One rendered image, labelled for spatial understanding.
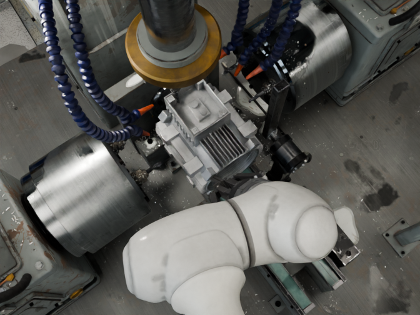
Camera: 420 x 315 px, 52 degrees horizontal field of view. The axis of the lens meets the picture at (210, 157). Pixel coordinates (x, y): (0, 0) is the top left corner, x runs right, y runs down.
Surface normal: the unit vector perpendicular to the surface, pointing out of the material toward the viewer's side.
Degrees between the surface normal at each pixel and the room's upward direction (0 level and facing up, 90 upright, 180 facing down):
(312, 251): 41
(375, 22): 0
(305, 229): 22
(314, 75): 58
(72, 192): 13
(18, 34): 0
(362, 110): 0
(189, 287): 34
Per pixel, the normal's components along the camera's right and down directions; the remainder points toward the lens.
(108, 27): 0.59, 0.76
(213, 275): 0.32, 0.09
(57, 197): 0.07, -0.20
